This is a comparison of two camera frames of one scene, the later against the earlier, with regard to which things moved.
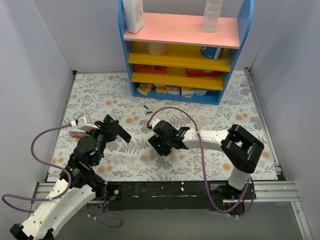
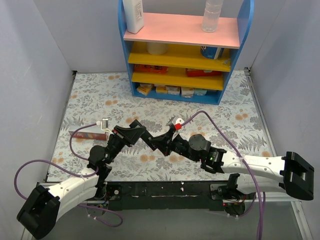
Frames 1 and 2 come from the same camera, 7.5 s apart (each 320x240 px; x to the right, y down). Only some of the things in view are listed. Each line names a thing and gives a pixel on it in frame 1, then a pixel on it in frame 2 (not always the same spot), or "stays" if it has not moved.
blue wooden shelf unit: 173,59 stays
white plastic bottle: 134,12 stays
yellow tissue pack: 144,88 stays
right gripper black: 159,144 → 169,142
